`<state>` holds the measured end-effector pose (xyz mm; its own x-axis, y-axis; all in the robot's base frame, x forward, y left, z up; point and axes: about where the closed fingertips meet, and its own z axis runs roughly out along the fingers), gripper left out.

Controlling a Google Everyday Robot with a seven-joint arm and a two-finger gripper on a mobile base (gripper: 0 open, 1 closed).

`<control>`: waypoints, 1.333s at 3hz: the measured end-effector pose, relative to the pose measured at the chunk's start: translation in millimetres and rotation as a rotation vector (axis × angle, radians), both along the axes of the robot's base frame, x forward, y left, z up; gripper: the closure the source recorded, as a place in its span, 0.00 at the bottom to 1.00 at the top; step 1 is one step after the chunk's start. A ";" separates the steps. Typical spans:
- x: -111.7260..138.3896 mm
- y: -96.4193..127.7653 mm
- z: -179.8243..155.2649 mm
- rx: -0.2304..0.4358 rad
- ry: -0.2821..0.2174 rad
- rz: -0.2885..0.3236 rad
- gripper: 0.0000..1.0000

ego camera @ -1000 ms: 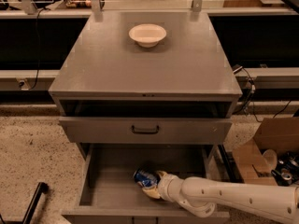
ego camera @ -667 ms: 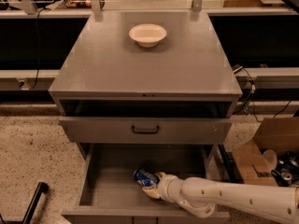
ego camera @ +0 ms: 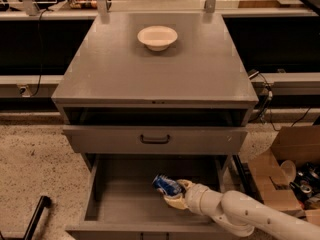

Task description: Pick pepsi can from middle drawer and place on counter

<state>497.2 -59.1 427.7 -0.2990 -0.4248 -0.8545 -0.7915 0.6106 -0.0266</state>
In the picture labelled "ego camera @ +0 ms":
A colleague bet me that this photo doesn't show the black drawer handle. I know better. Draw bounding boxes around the black drawer handle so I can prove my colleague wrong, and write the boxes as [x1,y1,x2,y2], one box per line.
[139,134,171,145]

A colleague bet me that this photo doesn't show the black hanging cable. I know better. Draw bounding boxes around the black hanging cable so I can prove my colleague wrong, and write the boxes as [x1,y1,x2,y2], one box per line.
[30,7,51,97]

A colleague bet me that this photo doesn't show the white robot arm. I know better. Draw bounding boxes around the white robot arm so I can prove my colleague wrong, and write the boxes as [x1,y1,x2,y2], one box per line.
[159,179,320,240]

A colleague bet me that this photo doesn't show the clear plastic cup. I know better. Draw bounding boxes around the clear plastic cup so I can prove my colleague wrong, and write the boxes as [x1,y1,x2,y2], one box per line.
[280,160,296,182]

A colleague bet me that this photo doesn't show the blue pepsi can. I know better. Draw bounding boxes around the blue pepsi can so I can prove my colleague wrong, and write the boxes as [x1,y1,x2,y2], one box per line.
[152,174,183,197]

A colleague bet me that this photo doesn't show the black metal leg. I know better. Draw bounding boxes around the black metal leg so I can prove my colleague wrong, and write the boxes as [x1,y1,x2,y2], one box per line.
[233,155,258,198]

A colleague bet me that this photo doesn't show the grey top drawer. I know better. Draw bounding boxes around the grey top drawer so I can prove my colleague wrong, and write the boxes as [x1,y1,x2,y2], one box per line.
[63,125,247,155]

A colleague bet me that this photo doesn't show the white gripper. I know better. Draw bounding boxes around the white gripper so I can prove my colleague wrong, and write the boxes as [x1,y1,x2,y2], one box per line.
[164,179,223,217]

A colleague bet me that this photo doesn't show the white bowl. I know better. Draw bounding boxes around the white bowl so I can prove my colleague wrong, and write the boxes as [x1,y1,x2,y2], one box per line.
[137,26,178,51]

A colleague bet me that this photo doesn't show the grey drawer cabinet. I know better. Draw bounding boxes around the grey drawer cabinet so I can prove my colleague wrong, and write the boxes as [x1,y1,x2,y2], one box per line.
[51,11,260,240]

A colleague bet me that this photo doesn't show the cans in box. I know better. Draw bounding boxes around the cans in box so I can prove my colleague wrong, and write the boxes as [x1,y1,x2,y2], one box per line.
[289,162,320,210]

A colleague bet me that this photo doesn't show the cardboard box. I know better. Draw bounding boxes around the cardboard box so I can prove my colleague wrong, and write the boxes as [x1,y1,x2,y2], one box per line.
[248,125,320,225]

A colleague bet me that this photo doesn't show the open grey middle drawer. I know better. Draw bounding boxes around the open grey middle drawer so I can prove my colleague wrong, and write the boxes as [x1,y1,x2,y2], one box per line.
[66,155,240,240]

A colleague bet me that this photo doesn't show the black bar lower left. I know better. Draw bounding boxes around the black bar lower left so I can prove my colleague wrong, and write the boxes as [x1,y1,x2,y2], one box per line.
[23,196,52,240]

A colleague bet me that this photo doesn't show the black cables right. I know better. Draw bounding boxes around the black cables right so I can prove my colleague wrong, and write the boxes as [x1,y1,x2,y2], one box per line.
[248,69,314,132]

